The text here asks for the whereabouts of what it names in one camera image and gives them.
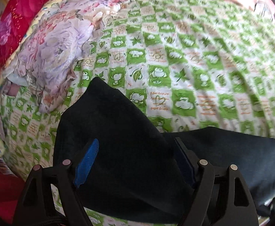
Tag dark navy pants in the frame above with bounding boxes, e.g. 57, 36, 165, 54
53, 78, 275, 223

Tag floral lilac pillow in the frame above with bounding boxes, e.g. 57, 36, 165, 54
3, 0, 130, 113

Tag green white patterned bedsheet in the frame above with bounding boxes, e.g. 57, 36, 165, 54
0, 0, 275, 179

